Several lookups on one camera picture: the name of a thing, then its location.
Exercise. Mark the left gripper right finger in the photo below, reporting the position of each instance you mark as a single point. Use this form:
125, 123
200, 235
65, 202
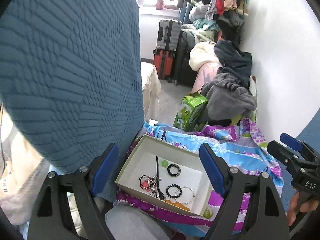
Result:
230, 184

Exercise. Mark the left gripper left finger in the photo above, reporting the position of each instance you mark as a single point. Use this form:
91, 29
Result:
88, 182

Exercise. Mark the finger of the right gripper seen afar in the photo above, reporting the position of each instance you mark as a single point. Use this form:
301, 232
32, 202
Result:
291, 142

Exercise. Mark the silver hoop bangle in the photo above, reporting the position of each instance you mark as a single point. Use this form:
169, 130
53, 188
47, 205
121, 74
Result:
185, 196

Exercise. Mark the orange gourd pendant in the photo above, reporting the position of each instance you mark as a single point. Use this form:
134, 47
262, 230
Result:
177, 204

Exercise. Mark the pink ribbon hair clip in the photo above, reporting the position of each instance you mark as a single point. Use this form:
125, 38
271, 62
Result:
145, 185

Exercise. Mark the black white woven bangle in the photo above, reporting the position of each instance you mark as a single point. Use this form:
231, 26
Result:
173, 170

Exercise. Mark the green jewelry box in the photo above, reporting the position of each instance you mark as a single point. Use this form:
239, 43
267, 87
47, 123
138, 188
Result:
142, 161

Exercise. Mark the black hair stick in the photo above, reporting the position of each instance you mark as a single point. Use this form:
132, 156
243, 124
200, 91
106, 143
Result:
160, 194

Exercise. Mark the right hand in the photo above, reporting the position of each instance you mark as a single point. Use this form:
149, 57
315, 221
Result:
294, 209

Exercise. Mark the blue textured right chair back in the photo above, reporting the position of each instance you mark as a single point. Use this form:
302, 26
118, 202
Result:
311, 133

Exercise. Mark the blue textured chair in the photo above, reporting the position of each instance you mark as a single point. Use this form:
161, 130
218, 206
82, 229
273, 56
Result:
311, 133
71, 78

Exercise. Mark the colourful patterned bed sheet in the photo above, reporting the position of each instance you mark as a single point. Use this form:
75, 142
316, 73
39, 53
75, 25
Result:
242, 146

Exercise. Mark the green round pendant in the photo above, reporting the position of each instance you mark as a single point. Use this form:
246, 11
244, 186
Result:
164, 163

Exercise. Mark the green cardboard box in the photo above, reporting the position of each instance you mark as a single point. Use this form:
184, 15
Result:
191, 107

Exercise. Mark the grey fleece garment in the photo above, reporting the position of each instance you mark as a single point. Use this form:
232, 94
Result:
226, 98

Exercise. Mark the dark blue jacket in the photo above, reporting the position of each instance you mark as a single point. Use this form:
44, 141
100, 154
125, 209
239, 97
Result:
234, 61

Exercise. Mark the blue textured left chair back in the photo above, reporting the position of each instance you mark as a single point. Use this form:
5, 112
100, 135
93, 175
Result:
71, 78

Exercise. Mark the black suitcase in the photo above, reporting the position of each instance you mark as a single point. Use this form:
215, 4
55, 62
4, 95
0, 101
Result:
182, 72

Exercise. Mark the cream padded jacket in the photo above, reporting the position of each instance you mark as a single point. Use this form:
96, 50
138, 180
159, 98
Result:
202, 53

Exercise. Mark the red suitcase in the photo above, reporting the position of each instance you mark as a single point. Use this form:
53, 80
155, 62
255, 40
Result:
163, 61

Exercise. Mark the grey suitcase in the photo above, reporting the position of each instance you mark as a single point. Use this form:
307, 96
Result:
168, 34

